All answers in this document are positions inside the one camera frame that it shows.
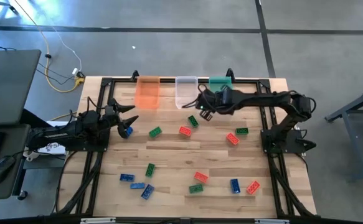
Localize orange translucent plastic bin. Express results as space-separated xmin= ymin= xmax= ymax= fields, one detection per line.
xmin=134 ymin=75 xmax=161 ymax=110

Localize red toy building block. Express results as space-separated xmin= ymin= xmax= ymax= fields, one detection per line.
xmin=194 ymin=171 xmax=209 ymax=184
xmin=246 ymin=180 xmax=261 ymax=195
xmin=225 ymin=132 xmax=240 ymax=146
xmin=178 ymin=125 xmax=192 ymax=138

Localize white cable with adapter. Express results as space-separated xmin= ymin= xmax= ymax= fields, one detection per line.
xmin=49 ymin=24 xmax=83 ymax=76

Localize white mug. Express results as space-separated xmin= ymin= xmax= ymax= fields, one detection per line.
xmin=23 ymin=149 xmax=40 ymax=162

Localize grey metal table frame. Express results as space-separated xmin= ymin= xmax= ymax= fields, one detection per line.
xmin=324 ymin=84 xmax=363 ymax=183

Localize white printed paper box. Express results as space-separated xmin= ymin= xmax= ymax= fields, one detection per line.
xmin=37 ymin=141 xmax=67 ymax=156

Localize black computer mouse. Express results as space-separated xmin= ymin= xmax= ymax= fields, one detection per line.
xmin=0 ymin=155 xmax=16 ymax=185

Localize clear translucent plastic bin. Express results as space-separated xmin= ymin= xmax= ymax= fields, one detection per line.
xmin=174 ymin=75 xmax=199 ymax=110

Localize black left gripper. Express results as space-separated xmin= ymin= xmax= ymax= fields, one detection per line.
xmin=103 ymin=98 xmax=139 ymax=139

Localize yellow extension cable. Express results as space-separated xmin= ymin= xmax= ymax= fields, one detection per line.
xmin=12 ymin=0 xmax=86 ymax=93

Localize black desk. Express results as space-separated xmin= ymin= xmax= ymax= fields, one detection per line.
xmin=0 ymin=123 xmax=32 ymax=200

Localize black aluminium table frame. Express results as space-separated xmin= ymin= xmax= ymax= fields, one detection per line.
xmin=52 ymin=70 xmax=318 ymax=218

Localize black pointed base bracket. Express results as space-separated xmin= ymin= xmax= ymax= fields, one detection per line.
xmin=296 ymin=139 xmax=318 ymax=152

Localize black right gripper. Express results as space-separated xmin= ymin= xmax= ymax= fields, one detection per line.
xmin=182 ymin=88 xmax=233 ymax=123

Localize teal translucent plastic bin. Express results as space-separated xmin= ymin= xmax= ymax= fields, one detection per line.
xmin=208 ymin=76 xmax=233 ymax=93

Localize white table edge clamp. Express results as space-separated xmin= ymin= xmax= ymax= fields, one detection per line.
xmin=80 ymin=217 xmax=116 ymax=224
xmin=254 ymin=218 xmax=290 ymax=224

